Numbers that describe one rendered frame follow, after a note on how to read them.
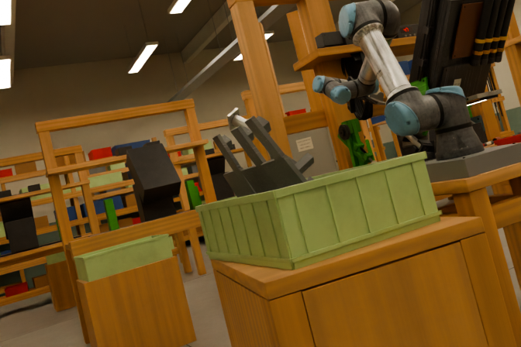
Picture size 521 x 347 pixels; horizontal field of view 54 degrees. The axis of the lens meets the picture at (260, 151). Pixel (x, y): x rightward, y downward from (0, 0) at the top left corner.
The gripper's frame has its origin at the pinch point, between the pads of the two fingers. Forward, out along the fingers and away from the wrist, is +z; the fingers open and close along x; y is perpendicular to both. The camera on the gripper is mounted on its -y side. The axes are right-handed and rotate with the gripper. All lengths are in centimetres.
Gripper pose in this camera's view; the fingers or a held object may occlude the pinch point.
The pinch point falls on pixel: (380, 97)
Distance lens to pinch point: 245.4
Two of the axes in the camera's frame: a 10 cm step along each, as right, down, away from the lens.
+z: 9.1, 0.7, 4.0
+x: -2.9, -5.9, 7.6
